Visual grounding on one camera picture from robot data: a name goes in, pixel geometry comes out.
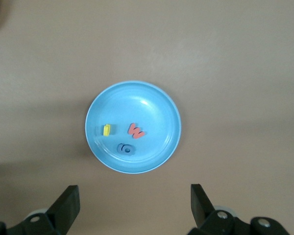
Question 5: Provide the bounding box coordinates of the blue foam letter g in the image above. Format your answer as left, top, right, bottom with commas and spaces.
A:
117, 143, 136, 156

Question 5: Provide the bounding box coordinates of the blue plate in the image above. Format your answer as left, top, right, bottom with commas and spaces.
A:
85, 81, 182, 174

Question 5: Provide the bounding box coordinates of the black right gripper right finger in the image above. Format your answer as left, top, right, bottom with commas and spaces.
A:
187, 183, 291, 235

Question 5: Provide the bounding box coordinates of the red lowercase foam letter w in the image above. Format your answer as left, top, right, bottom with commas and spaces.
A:
127, 123, 146, 140

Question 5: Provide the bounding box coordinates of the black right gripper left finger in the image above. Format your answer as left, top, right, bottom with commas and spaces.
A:
0, 185, 80, 235

